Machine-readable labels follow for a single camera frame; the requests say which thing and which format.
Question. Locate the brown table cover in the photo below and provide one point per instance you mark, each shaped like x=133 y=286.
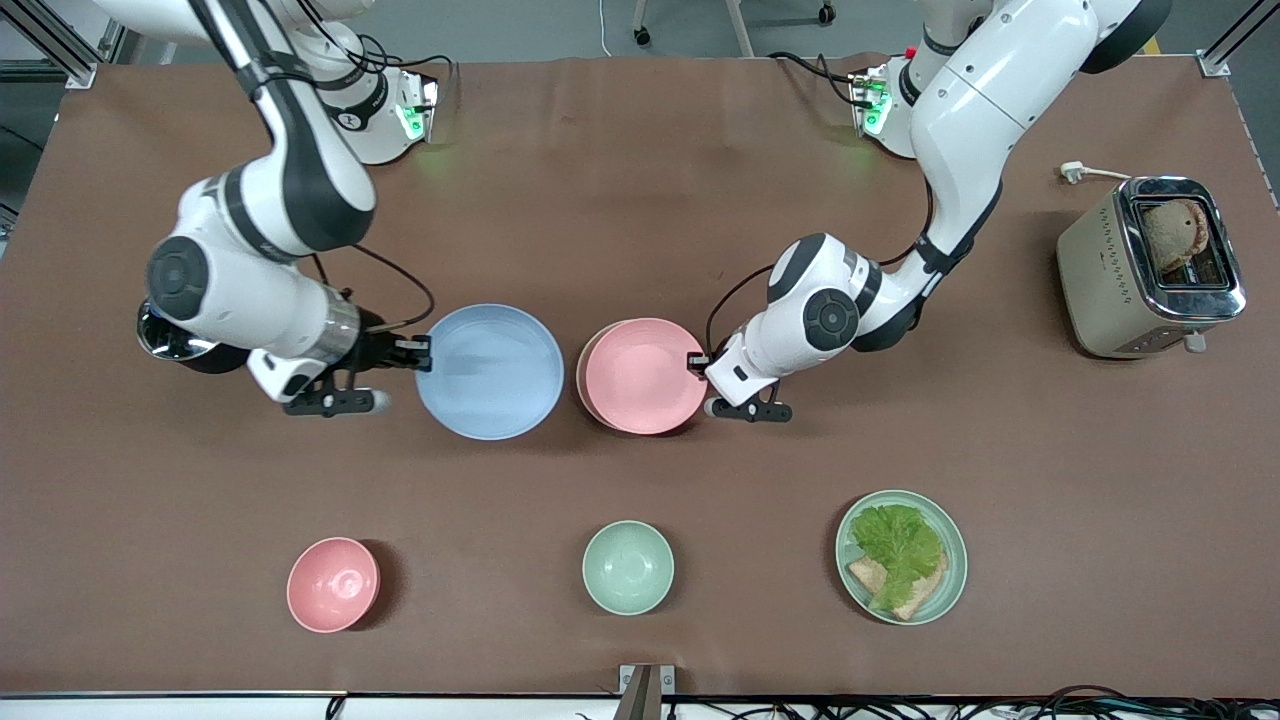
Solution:
x=640 y=480

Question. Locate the light blue plate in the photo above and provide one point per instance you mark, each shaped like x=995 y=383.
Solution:
x=490 y=372

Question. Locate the pink bowl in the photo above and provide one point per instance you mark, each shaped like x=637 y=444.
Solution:
x=332 y=585

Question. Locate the small toast slice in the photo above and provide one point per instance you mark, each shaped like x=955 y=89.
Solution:
x=865 y=572

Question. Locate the silver toaster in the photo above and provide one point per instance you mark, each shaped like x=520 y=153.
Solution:
x=1100 y=290

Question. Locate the aluminium frame profile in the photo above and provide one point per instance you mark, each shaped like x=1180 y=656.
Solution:
x=60 y=45
x=1230 y=40

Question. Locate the beige plate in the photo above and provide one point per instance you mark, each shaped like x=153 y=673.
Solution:
x=580 y=372

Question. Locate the green lettuce leaf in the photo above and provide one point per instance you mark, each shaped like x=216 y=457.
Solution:
x=900 y=545

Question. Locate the bread slice in toaster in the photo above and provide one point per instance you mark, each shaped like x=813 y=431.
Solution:
x=1175 y=235

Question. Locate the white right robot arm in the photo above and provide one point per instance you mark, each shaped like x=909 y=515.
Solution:
x=300 y=170

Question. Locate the grey metal table bracket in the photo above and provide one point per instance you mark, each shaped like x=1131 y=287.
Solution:
x=645 y=690

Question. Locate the white stand leg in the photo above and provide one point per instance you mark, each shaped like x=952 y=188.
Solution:
x=740 y=25

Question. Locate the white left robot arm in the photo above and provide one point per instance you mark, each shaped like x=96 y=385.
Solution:
x=980 y=100

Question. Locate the green plate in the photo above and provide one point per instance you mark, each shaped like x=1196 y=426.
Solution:
x=955 y=590

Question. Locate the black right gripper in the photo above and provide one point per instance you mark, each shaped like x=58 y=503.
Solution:
x=381 y=349

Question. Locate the pink plate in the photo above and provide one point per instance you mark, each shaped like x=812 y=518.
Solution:
x=645 y=378

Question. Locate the large toast slice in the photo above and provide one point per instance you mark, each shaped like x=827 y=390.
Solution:
x=925 y=590

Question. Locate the green bowl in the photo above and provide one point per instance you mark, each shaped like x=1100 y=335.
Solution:
x=628 y=567

